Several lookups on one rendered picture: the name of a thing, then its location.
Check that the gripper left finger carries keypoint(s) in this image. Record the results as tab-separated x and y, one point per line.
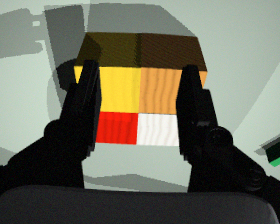
51	159

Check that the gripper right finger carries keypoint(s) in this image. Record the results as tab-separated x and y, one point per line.
221	162

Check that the red cube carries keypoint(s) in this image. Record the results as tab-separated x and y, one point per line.
117	128

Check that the green rectangular block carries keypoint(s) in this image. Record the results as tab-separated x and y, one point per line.
273	155

